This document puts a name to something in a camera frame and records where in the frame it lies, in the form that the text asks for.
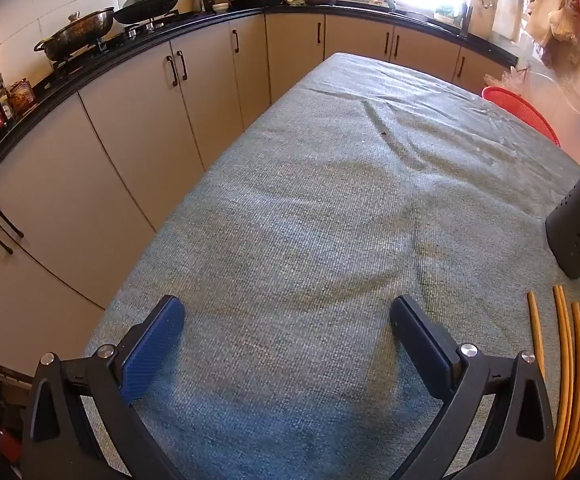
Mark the small white bowl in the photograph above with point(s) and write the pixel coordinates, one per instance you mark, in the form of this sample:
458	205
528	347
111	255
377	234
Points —
220	7

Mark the grey-green table cloth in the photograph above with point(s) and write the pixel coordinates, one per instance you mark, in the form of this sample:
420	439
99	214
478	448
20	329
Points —
295	210

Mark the black kitchen countertop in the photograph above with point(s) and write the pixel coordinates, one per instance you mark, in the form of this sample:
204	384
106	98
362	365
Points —
210	20

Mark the steel wok with lid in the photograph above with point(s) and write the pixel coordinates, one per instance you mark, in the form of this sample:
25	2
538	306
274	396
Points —
77	31

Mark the gas stove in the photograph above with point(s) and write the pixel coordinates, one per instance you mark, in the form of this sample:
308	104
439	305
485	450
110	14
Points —
137	31

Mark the beige kitchen cabinet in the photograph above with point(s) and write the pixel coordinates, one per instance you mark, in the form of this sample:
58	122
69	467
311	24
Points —
135	125

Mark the bunch of chopsticks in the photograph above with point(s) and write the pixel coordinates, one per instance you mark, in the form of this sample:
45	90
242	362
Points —
564	360

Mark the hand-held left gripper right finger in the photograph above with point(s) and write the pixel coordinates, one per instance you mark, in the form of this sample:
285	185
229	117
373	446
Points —
419	345

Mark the red plastic basket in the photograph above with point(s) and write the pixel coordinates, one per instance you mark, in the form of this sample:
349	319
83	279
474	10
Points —
519	107

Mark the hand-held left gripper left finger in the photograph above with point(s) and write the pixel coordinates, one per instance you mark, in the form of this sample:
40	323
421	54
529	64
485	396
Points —
154	346

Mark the black wok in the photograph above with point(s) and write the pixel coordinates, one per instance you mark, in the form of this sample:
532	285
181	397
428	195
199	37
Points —
145	11

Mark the hanging plastic bags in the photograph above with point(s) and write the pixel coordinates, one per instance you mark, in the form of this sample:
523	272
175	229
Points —
559	17

